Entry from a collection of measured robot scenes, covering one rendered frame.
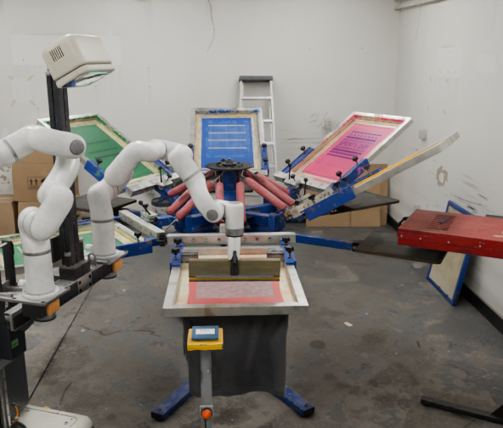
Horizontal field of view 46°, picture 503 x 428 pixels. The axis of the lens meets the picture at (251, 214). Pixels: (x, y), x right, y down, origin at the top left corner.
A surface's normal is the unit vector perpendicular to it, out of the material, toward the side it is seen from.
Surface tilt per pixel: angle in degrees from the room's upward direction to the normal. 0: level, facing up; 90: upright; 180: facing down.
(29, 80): 90
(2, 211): 90
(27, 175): 90
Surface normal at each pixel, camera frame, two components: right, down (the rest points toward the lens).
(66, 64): -0.29, 0.25
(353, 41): 0.05, 0.25
